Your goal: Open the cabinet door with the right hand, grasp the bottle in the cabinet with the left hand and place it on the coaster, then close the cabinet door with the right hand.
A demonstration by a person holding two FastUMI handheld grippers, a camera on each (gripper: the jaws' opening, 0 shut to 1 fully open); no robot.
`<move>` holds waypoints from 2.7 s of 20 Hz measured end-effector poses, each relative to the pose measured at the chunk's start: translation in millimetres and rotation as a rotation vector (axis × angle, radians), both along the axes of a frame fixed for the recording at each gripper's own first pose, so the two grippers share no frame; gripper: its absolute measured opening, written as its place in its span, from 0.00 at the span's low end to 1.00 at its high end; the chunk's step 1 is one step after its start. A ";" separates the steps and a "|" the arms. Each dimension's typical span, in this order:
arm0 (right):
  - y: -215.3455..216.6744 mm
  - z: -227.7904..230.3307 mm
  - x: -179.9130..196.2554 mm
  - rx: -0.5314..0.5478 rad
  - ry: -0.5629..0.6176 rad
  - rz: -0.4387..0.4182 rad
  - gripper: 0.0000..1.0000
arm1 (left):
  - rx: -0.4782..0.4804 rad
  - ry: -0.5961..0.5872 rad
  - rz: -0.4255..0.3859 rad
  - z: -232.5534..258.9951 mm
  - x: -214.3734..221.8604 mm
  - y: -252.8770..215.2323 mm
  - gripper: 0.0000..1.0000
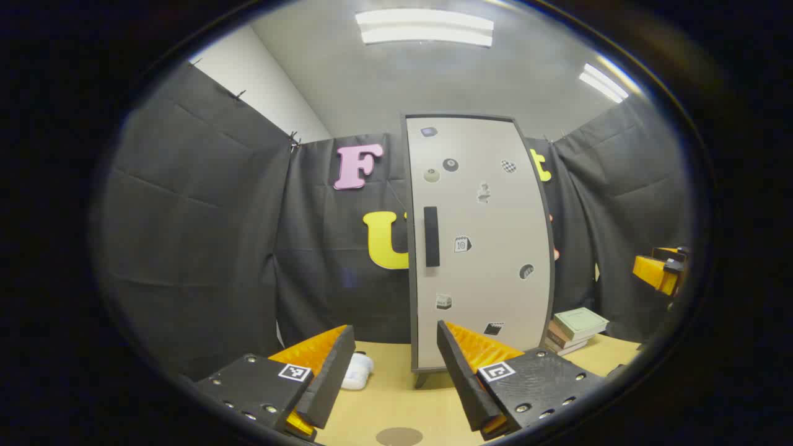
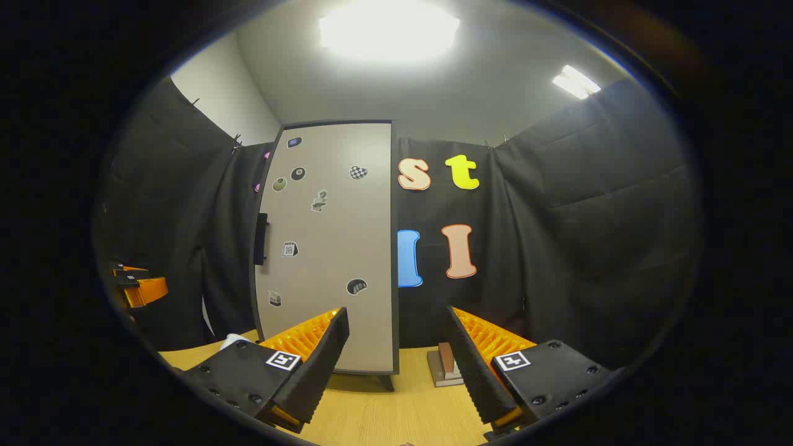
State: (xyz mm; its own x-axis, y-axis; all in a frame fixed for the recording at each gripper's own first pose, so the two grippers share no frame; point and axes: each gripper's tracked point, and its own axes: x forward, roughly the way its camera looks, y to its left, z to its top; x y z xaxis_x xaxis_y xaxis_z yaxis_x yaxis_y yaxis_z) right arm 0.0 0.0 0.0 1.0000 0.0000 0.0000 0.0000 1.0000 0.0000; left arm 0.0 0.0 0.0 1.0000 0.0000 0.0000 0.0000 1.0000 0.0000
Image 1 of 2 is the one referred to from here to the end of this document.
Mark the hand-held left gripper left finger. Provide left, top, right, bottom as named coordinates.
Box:
left=195, top=325, right=357, bottom=442

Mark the black door handle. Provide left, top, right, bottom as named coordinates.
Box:
left=424, top=206, right=440, bottom=268

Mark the large ceiling light panel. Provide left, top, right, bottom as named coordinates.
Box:
left=355, top=8, right=495, bottom=49

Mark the brown book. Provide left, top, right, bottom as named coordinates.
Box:
left=548, top=321, right=597, bottom=349

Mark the dark grey cabinet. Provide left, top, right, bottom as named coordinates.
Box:
left=401, top=113, right=557, bottom=390

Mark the black backdrop cloth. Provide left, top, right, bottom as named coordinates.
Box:
left=99, top=61, right=691, bottom=382

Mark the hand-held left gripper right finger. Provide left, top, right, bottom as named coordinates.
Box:
left=437, top=320, right=611, bottom=442

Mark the beige cabinet door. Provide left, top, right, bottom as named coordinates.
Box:
left=406, top=116, right=553, bottom=370

